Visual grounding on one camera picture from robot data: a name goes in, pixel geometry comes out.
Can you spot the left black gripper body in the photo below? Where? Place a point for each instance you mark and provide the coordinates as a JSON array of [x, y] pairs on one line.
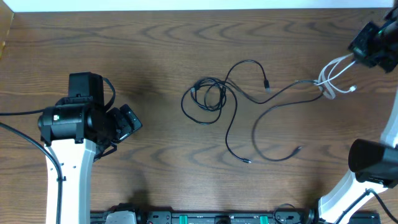
[[119, 126]]

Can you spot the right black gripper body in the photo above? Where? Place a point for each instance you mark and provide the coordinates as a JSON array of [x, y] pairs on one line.
[[386, 54]]

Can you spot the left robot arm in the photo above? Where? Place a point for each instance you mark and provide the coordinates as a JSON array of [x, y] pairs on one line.
[[76, 135]]

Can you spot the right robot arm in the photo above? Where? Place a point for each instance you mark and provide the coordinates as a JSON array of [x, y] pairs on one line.
[[372, 165]]

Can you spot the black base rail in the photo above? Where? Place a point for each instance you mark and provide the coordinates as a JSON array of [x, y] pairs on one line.
[[126, 213]]

